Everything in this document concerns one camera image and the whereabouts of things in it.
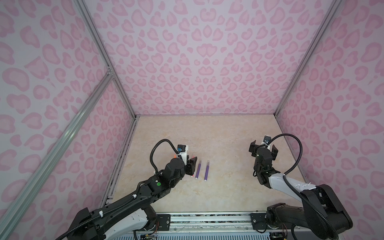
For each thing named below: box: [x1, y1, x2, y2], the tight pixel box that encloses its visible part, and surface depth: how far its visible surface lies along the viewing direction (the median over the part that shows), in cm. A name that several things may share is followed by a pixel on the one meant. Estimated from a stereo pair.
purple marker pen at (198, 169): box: [195, 160, 202, 180], surface depth 93 cm
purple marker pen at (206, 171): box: [204, 160, 210, 182], surface depth 92 cm
